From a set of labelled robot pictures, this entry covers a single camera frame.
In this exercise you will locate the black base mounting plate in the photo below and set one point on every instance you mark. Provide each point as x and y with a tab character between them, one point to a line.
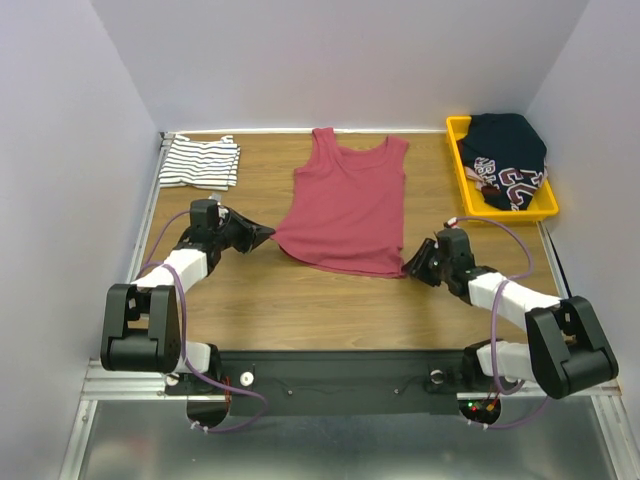
356	382

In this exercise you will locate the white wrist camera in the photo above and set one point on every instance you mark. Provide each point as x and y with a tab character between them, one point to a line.
216	197
452	223

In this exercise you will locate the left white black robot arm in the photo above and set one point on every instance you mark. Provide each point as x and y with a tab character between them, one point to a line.
144	328

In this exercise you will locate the striped white folded tank top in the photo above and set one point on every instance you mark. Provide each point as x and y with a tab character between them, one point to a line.
209	165

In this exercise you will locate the navy printed tank top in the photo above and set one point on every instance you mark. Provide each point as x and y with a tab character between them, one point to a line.
508	137

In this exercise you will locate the yellow plastic tray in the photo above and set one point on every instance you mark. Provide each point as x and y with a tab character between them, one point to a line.
496	190

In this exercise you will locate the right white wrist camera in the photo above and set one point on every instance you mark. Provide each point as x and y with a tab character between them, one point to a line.
452	223

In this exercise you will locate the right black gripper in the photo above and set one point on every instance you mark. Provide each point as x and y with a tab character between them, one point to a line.
430	263

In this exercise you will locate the aluminium rail frame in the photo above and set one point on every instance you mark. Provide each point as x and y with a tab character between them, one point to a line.
130	427

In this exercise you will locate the maroon red tank top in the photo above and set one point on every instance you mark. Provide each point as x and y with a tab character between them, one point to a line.
347	211

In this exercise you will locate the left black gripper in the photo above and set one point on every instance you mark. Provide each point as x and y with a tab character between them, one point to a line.
253	235

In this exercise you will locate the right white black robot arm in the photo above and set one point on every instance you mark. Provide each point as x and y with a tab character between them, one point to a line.
566	350

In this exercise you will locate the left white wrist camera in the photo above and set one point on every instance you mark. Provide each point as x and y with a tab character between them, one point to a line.
216	197

